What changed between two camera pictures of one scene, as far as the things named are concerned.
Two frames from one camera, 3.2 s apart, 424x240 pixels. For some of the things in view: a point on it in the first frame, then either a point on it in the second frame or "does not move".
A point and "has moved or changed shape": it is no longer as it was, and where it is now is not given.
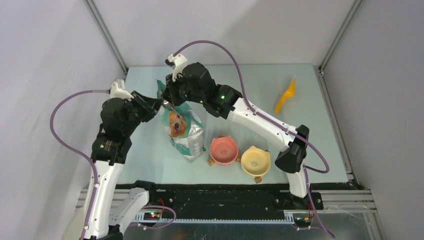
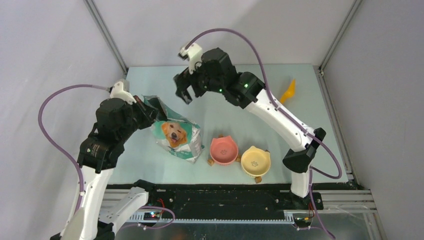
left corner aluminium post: [107, 35] does not move
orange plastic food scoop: [290, 93] does not move
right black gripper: [169, 94] -> [183, 80]
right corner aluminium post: [356, 5] does not move
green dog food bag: [184, 125] has moved or changed shape
